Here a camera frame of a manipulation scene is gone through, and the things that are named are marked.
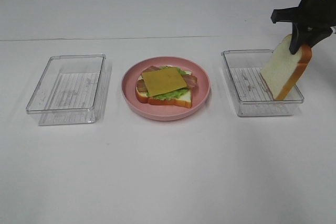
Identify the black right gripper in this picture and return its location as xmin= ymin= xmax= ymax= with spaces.
xmin=271 ymin=0 xmax=335 ymax=54

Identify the bread slice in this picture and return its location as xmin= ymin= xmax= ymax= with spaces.
xmin=260 ymin=34 xmax=312 ymax=101
xmin=135 ymin=75 xmax=194 ymax=109

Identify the pink bacon strip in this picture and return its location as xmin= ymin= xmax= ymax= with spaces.
xmin=144 ymin=66 xmax=197 ymax=89

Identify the green lettuce leaf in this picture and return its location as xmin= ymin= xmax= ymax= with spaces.
xmin=151 ymin=66 xmax=192 ymax=100

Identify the yellow cheese slice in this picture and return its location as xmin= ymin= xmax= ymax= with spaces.
xmin=142 ymin=67 xmax=187 ymax=97

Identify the brown bacon strip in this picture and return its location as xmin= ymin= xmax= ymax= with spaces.
xmin=136 ymin=79 xmax=147 ymax=92

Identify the right clear plastic tray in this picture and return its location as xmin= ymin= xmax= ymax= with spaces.
xmin=222 ymin=49 xmax=304 ymax=117

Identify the clear plastic tray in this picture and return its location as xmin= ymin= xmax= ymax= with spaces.
xmin=26 ymin=54 xmax=106 ymax=126
xmin=222 ymin=49 xmax=304 ymax=117

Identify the pink round plate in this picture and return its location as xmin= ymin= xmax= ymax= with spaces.
xmin=121 ymin=56 xmax=211 ymax=121

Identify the left clear plastic tray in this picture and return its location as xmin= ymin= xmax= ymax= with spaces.
xmin=26 ymin=54 xmax=106 ymax=126

